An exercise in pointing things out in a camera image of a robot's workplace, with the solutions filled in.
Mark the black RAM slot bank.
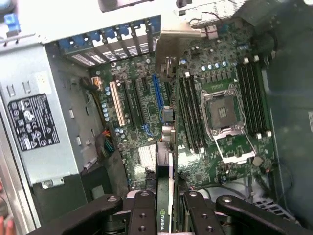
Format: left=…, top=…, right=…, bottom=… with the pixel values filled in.
left=179, top=72, right=208, bottom=154
left=235, top=55, right=272, bottom=139

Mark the white expansion slot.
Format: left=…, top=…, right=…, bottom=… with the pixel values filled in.
left=109, top=81, right=126, bottom=127

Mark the black expansion slot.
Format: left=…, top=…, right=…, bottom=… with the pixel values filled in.
left=123, top=82, right=134, bottom=126
left=132, top=80, right=145, bottom=124

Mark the blue expansion slot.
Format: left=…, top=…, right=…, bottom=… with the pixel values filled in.
left=151, top=74, right=165, bottom=111

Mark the person's hand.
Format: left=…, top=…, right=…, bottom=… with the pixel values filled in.
left=0, top=216, right=15, bottom=235

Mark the metal socket cover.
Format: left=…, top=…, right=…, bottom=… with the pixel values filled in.
left=212, top=126, right=257, bottom=165

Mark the green motherboard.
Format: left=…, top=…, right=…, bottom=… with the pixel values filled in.
left=89, top=19, right=277, bottom=194

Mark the grey power supply unit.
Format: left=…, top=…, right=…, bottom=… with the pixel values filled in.
left=0, top=44, right=83, bottom=187

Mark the silver chipset heatsink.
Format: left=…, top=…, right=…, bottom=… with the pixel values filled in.
left=137, top=144, right=157, bottom=172

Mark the CPU socket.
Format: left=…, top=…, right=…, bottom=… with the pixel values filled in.
left=200, top=84, right=245, bottom=137

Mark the blue card retainer bar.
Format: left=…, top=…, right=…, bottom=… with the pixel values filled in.
left=58, top=23, right=159, bottom=53

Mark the open dark PC case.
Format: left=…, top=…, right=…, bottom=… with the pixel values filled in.
left=0, top=0, right=313, bottom=235

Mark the blue case latch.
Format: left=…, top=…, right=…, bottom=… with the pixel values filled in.
left=4, top=13, right=21, bottom=35

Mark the multicolour power wire bundle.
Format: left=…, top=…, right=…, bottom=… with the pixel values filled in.
left=95, top=129, right=115, bottom=157

